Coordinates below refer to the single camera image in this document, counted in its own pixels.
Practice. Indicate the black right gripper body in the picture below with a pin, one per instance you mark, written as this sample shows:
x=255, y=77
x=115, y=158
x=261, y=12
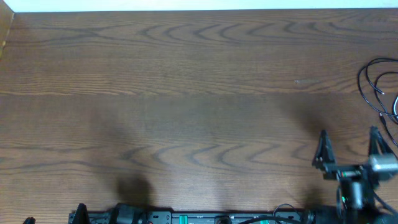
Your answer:
x=346, y=173

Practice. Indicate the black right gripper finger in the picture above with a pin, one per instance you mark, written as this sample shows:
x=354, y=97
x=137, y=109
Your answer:
x=377, y=144
x=324, y=155

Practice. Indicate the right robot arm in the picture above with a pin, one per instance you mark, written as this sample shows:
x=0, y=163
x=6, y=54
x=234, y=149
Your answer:
x=356, y=197

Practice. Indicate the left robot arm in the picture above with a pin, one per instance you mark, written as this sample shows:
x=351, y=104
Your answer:
x=120, y=214

